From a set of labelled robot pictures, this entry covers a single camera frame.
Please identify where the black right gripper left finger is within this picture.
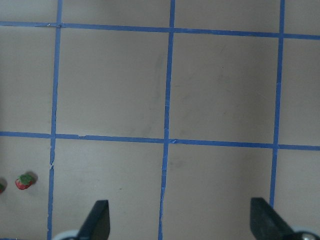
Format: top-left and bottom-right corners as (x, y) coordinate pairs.
(77, 200), (111, 240)

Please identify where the red strawberry green top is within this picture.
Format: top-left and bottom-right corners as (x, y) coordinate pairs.
(15, 174), (35, 190)

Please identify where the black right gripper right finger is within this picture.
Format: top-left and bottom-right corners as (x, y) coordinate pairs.
(249, 197), (300, 240)

